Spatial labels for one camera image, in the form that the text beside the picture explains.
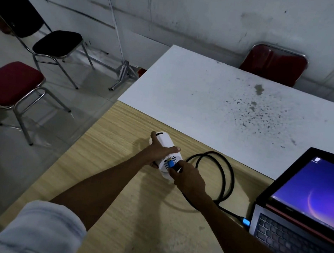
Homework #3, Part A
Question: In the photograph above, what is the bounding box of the person's left hand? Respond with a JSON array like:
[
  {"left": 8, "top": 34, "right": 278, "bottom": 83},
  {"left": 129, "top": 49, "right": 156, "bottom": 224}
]
[{"left": 141, "top": 141, "right": 182, "bottom": 172}]

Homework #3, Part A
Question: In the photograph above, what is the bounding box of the person's right hand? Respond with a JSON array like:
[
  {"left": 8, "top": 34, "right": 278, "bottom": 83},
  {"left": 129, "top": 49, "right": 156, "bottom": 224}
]
[{"left": 165, "top": 159, "right": 216, "bottom": 207}]

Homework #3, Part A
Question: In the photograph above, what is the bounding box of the white handheld device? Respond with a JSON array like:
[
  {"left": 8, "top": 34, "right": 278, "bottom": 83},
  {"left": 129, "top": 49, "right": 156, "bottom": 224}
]
[{"left": 146, "top": 130, "right": 187, "bottom": 183}]

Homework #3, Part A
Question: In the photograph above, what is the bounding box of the black cable with blue plugs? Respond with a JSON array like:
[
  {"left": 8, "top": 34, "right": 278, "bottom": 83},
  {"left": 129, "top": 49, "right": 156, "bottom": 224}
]
[{"left": 160, "top": 147, "right": 257, "bottom": 229}]

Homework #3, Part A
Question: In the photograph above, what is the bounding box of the person's left forearm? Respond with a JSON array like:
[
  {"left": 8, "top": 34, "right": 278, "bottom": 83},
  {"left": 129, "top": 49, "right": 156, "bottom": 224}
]
[{"left": 47, "top": 144, "right": 151, "bottom": 236}]

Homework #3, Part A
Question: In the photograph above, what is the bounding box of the person's right forearm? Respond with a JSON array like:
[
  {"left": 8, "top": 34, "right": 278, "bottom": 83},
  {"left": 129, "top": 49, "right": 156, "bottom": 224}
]
[{"left": 194, "top": 197, "right": 281, "bottom": 253}]

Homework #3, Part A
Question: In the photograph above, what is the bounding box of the white stained board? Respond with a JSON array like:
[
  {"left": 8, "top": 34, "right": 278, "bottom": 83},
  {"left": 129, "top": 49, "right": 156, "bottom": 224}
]
[{"left": 112, "top": 40, "right": 334, "bottom": 186}]

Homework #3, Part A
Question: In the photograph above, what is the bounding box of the metal tripod stand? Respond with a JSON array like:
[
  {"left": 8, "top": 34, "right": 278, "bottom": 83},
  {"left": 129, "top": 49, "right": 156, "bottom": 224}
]
[{"left": 96, "top": 0, "right": 147, "bottom": 94}]

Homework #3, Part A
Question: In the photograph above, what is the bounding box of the red padded metal chair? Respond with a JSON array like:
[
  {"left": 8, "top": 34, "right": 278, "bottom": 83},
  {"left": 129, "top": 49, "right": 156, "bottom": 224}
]
[
  {"left": 238, "top": 41, "right": 311, "bottom": 90},
  {"left": 0, "top": 59, "right": 76, "bottom": 149}
]

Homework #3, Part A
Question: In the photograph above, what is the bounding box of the grey laptop with lit screen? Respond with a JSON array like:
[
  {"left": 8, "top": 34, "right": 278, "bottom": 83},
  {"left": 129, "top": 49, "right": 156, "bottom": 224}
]
[{"left": 246, "top": 142, "right": 334, "bottom": 253}]

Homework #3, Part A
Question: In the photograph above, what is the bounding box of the person's left light sleeve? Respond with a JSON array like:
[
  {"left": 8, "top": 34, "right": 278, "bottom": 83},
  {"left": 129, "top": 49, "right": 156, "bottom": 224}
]
[{"left": 0, "top": 197, "right": 89, "bottom": 253}]

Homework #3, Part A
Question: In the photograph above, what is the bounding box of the black padded metal chair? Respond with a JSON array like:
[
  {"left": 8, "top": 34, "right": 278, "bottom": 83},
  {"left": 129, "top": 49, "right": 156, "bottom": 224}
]
[{"left": 0, "top": 0, "right": 101, "bottom": 91}]

